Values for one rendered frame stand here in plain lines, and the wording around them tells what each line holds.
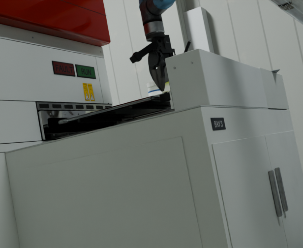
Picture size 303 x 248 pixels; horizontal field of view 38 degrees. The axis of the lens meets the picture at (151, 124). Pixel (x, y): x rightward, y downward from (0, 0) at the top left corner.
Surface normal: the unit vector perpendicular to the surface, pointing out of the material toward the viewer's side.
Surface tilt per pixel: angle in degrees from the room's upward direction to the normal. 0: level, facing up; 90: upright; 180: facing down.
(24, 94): 90
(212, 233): 90
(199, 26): 90
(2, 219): 90
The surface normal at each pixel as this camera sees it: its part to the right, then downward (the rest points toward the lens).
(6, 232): 0.86, -0.20
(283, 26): -0.47, 0.02
